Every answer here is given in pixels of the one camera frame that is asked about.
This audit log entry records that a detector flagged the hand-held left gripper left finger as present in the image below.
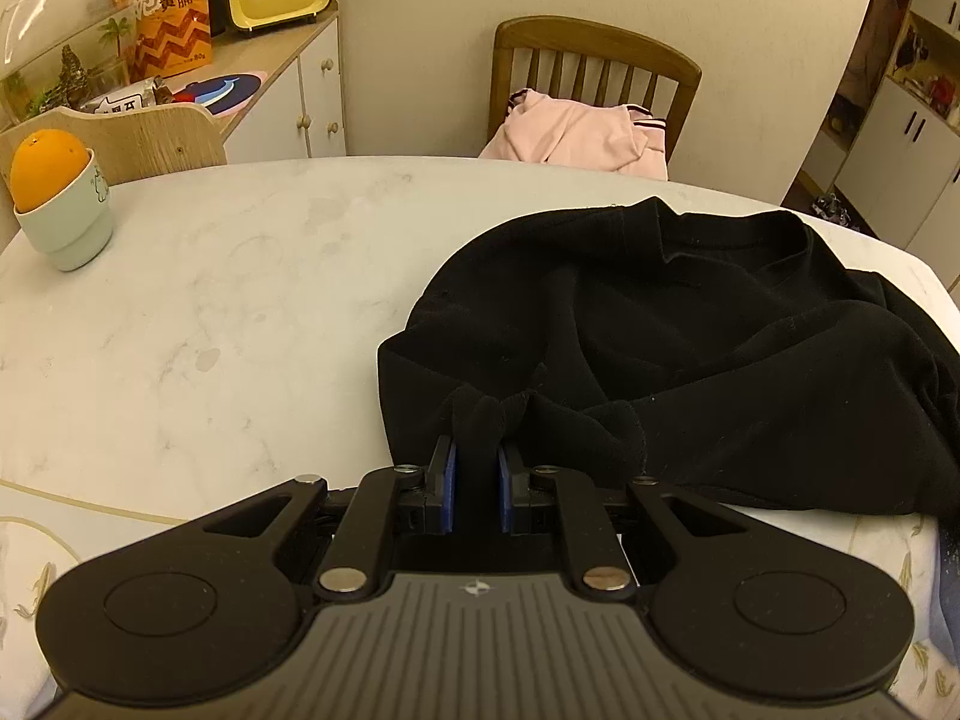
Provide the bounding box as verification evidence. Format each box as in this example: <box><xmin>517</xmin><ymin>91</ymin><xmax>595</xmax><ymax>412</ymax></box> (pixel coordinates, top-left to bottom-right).
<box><xmin>199</xmin><ymin>435</ymin><xmax>458</xmax><ymax>602</ymax></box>

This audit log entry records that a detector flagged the black t-shirt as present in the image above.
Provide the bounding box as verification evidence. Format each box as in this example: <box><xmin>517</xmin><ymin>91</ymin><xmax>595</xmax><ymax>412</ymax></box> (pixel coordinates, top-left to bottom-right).
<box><xmin>375</xmin><ymin>195</ymin><xmax>960</xmax><ymax>520</ymax></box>

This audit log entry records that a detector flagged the pink hanging garment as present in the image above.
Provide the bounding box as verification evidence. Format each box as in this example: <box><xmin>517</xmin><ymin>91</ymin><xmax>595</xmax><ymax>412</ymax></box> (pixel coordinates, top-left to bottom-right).
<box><xmin>846</xmin><ymin>0</ymin><xmax>910</xmax><ymax>92</ymax></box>

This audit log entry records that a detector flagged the brown wooden chair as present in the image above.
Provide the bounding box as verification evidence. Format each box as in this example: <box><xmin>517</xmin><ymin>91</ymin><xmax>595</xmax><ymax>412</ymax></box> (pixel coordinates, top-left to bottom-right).
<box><xmin>487</xmin><ymin>16</ymin><xmax>704</xmax><ymax>167</ymax></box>

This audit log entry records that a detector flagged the light wooden chair back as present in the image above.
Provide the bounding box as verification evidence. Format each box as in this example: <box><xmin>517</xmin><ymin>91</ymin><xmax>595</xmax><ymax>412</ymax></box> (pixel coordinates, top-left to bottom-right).
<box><xmin>0</xmin><ymin>102</ymin><xmax>229</xmax><ymax>189</ymax></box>

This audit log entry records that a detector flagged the white cup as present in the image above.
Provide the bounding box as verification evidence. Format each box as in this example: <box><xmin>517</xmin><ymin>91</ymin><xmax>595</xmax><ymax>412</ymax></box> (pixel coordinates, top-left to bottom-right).
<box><xmin>13</xmin><ymin>149</ymin><xmax>116</xmax><ymax>273</ymax></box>

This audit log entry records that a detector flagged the grey snack packet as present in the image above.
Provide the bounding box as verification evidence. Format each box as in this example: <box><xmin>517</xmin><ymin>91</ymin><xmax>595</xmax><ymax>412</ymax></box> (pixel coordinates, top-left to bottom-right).
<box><xmin>78</xmin><ymin>78</ymin><xmax>174</xmax><ymax>116</ymax></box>

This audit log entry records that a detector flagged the glass terrarium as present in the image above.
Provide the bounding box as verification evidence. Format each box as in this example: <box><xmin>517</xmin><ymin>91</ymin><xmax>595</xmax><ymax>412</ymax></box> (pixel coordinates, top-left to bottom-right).
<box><xmin>0</xmin><ymin>0</ymin><xmax>140</xmax><ymax>125</ymax></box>

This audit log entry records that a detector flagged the row of shoes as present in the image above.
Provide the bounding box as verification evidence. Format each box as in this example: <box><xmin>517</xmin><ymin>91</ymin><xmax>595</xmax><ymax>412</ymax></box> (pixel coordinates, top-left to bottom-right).
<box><xmin>810</xmin><ymin>190</ymin><xmax>865</xmax><ymax>231</ymax></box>

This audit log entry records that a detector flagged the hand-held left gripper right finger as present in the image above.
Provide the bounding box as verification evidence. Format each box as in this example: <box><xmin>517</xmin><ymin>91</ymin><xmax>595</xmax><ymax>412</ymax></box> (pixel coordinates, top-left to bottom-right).
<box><xmin>498</xmin><ymin>440</ymin><xmax>758</xmax><ymax>601</ymax></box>

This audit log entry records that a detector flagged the white side cabinet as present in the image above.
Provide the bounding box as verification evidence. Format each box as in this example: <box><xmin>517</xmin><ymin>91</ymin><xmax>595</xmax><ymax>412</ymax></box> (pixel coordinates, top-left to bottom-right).
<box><xmin>97</xmin><ymin>0</ymin><xmax>350</xmax><ymax>167</ymax></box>

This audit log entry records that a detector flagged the orange snack bag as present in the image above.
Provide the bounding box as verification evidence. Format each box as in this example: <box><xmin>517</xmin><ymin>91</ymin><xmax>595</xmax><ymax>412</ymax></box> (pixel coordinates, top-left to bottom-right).
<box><xmin>112</xmin><ymin>0</ymin><xmax>215</xmax><ymax>84</ymax></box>

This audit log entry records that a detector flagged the blue and pink mat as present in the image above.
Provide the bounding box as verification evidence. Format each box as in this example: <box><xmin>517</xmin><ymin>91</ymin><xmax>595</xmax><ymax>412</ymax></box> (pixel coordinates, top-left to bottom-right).
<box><xmin>170</xmin><ymin>68</ymin><xmax>269</xmax><ymax>116</ymax></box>

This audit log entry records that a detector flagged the orange fruit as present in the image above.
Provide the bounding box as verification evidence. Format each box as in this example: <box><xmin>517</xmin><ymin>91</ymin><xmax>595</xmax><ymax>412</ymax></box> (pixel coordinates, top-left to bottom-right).
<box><xmin>9</xmin><ymin>130</ymin><xmax>92</xmax><ymax>213</ymax></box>

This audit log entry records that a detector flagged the pink garment with striped trim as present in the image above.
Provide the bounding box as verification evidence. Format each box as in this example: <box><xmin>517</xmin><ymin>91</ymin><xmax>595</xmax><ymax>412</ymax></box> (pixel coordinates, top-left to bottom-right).
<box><xmin>478</xmin><ymin>88</ymin><xmax>671</xmax><ymax>182</ymax></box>

